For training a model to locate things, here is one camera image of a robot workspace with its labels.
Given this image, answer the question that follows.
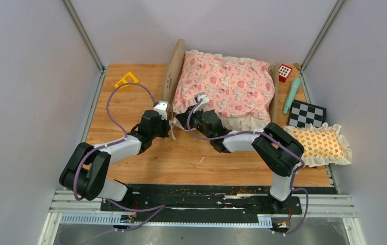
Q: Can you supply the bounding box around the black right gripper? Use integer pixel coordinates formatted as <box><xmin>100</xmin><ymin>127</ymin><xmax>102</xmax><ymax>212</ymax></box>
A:
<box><xmin>177</xmin><ymin>104</ymin><xmax>213</xmax><ymax>140</ymax></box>

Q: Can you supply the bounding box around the pink unicorn drawstring bag blanket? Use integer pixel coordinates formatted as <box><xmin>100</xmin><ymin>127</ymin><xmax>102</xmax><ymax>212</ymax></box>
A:
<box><xmin>169</xmin><ymin>50</ymin><xmax>276</xmax><ymax>141</ymax></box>

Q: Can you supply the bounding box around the wooden striped pet bed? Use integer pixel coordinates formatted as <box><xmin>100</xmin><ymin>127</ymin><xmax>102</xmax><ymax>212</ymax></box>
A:
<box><xmin>161</xmin><ymin>39</ymin><xmax>281</xmax><ymax>126</ymax></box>

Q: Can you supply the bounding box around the orange duck print pillow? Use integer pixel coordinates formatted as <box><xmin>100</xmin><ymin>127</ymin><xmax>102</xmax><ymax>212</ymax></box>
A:
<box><xmin>284</xmin><ymin>122</ymin><xmax>352</xmax><ymax>167</ymax></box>

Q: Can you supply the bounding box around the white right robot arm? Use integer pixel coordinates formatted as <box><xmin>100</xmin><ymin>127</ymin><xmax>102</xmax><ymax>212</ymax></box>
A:
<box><xmin>175</xmin><ymin>107</ymin><xmax>304</xmax><ymax>213</ymax></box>

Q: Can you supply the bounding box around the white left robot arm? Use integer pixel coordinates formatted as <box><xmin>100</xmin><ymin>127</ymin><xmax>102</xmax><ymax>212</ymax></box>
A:
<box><xmin>59</xmin><ymin>110</ymin><xmax>170</xmax><ymax>211</ymax></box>

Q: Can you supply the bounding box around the yellow triangle toy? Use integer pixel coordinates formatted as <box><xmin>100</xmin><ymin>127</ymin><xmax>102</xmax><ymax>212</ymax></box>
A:
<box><xmin>114</xmin><ymin>71</ymin><xmax>139</xmax><ymax>88</ymax></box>

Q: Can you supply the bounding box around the red white grid block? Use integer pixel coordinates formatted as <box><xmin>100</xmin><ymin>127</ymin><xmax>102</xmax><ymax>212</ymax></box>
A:
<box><xmin>278</xmin><ymin>64</ymin><xmax>293</xmax><ymax>83</ymax></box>

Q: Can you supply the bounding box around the black and silver chessboard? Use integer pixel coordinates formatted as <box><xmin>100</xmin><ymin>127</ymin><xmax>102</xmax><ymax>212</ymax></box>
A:
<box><xmin>287</xmin><ymin>100</ymin><xmax>327</xmax><ymax>128</ymax></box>

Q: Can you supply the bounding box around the mint green massager wand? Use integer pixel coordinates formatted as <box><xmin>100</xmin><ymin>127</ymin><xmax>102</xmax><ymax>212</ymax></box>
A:
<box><xmin>283</xmin><ymin>78</ymin><xmax>301</xmax><ymax>114</ymax></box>

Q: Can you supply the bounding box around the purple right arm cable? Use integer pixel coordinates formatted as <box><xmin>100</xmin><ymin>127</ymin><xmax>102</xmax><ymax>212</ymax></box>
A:
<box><xmin>186</xmin><ymin>105</ymin><xmax>309</xmax><ymax>236</ymax></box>

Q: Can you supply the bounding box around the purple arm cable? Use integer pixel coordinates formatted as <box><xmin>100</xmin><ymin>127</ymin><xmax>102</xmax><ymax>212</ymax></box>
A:
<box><xmin>186</xmin><ymin>105</ymin><xmax>309</xmax><ymax>236</ymax></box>
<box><xmin>72</xmin><ymin>82</ymin><xmax>167</xmax><ymax>234</ymax></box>

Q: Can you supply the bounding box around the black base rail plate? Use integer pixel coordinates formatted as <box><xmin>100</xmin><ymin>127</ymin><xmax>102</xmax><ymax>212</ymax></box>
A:
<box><xmin>101</xmin><ymin>184</ymin><xmax>302</xmax><ymax>224</ymax></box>

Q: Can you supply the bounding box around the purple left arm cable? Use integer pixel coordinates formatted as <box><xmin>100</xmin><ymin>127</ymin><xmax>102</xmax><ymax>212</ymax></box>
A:
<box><xmin>72</xmin><ymin>82</ymin><xmax>167</xmax><ymax>234</ymax></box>

